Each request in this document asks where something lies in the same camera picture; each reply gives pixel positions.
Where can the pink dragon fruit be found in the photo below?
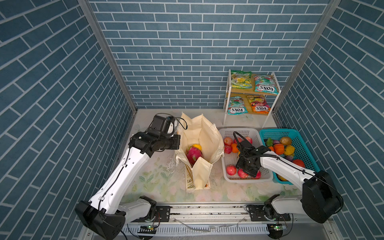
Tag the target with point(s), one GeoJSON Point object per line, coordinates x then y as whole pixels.
{"type": "Point", "coordinates": [193, 154]}

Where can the orange Fox's candy bag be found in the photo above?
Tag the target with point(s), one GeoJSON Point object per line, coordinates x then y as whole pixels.
{"type": "Point", "coordinates": [258, 104]}

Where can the white plastic basket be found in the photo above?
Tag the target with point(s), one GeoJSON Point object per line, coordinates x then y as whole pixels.
{"type": "Point", "coordinates": [232, 159]}

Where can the teal Fox's candy bag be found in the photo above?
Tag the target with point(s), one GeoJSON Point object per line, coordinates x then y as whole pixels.
{"type": "Point", "coordinates": [265, 84]}

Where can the white wooden two-tier shelf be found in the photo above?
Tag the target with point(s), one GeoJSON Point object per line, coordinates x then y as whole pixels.
{"type": "Point", "coordinates": [233, 92]}

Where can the yellow bell pepper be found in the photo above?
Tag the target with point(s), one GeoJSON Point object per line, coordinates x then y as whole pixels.
{"type": "Point", "coordinates": [289, 150]}

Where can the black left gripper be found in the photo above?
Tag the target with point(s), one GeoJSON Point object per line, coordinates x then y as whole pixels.
{"type": "Point", "coordinates": [177, 139]}

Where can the red tomato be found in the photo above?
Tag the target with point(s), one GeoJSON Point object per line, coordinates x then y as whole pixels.
{"type": "Point", "coordinates": [299, 163]}

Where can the purple eggplant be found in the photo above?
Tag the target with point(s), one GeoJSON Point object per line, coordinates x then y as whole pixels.
{"type": "Point", "coordinates": [289, 157]}

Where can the orange pumpkin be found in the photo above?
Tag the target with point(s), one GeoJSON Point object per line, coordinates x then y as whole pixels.
{"type": "Point", "coordinates": [279, 149]}

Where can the small orange tangerine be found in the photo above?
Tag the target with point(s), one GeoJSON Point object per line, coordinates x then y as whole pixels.
{"type": "Point", "coordinates": [234, 148]}

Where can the green yellow candy bag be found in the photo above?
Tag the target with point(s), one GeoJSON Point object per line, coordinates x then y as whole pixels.
{"type": "Point", "coordinates": [241, 79]}

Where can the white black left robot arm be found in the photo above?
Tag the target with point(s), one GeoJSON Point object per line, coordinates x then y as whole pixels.
{"type": "Point", "coordinates": [120, 183]}

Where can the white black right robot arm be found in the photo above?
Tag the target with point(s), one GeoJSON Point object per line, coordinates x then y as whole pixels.
{"type": "Point", "coordinates": [319, 198]}

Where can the yellow mango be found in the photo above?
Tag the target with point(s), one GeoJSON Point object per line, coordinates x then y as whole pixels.
{"type": "Point", "coordinates": [197, 146]}

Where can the brown potato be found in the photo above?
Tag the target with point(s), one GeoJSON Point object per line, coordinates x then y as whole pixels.
{"type": "Point", "coordinates": [286, 141]}

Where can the green Fox's candy bag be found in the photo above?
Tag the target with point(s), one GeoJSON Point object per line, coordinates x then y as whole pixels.
{"type": "Point", "coordinates": [236, 106]}

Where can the cream canvas grocery bag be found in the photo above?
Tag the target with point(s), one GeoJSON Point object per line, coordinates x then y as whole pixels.
{"type": "Point", "coordinates": [199, 130]}

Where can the teal plastic basket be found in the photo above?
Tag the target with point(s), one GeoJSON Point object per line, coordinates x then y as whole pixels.
{"type": "Point", "coordinates": [301, 152]}

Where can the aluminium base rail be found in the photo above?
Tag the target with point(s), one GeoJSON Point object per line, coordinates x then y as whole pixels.
{"type": "Point", "coordinates": [177, 221]}

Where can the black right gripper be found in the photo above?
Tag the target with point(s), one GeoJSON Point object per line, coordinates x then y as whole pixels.
{"type": "Point", "coordinates": [240, 159]}

